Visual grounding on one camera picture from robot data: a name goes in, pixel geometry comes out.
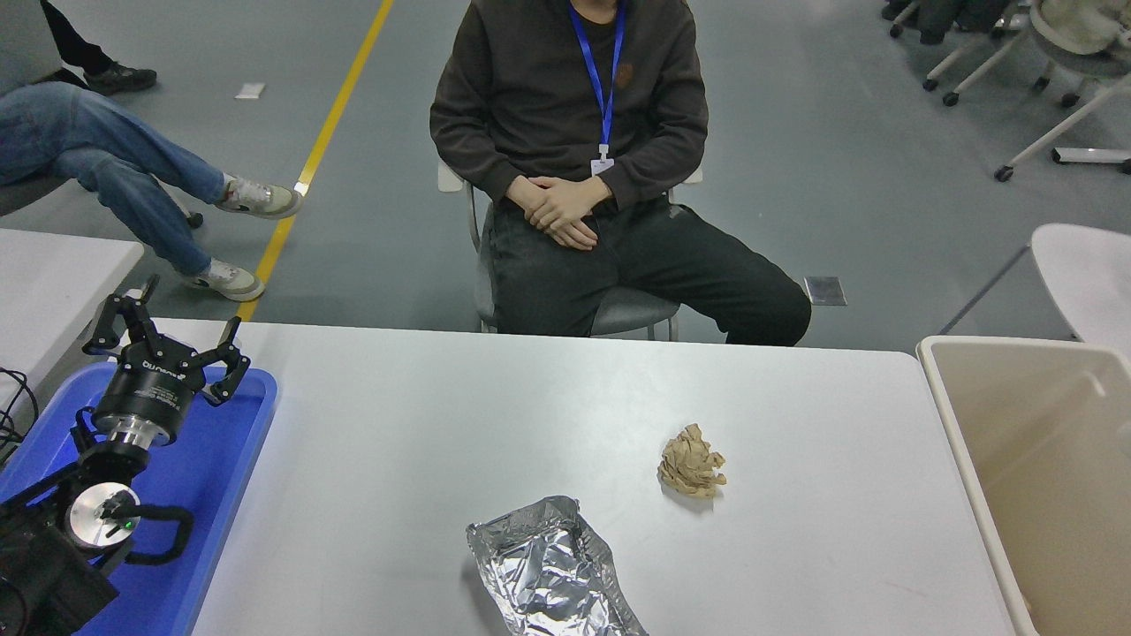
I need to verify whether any crumpled tan paper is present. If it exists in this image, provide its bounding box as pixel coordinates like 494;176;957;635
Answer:
657;424;729;500

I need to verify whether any white rounded table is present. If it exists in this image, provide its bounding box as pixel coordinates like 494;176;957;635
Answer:
1031;223;1131;345

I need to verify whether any blue plastic tray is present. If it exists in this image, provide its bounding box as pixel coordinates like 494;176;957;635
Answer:
0;360;279;636

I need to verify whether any foil tray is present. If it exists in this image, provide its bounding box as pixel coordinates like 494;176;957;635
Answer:
466;496;650;636

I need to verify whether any white wheeled frame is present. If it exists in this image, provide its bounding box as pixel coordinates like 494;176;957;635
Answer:
996;79;1131;184

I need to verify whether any chair with dark coat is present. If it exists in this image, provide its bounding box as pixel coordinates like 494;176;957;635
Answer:
882;0;1035;47

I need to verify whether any person's right hand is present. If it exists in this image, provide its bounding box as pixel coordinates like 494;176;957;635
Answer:
506;175;600;252

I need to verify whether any grey office chair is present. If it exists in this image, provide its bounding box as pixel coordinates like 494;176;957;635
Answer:
437;159;705;341

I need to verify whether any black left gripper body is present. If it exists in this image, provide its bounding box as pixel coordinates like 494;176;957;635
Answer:
93;340;207;435

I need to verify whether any large pale bin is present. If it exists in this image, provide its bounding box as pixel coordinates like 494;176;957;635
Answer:
915;334;1131;636

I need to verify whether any white side table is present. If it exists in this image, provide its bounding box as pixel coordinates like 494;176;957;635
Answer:
0;228;145;416

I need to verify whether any black cable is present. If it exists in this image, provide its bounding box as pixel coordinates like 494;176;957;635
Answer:
0;367;41;465

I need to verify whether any blue lanyard with badge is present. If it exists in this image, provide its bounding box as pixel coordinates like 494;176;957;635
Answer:
568;0;627;176

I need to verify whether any person's left hand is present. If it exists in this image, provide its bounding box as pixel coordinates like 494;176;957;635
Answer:
535;177;613;232

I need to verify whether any person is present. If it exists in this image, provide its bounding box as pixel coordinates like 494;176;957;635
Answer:
40;0;158;95
0;0;304;302
429;0;812;347

